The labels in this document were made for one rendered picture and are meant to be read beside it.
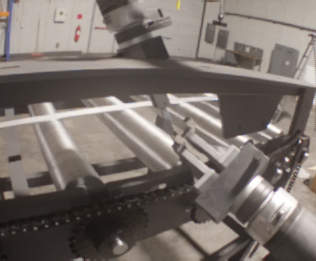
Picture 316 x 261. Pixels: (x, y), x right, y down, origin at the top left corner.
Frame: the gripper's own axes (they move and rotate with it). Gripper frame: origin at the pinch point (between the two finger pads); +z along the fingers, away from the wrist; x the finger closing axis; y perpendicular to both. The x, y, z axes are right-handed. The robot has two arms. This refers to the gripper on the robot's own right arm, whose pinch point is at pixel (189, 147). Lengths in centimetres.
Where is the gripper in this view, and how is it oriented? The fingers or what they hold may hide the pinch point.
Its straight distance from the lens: 44.5
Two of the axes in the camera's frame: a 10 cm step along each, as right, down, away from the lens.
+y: -2.5, -4.9, -8.3
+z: -6.5, -5.5, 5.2
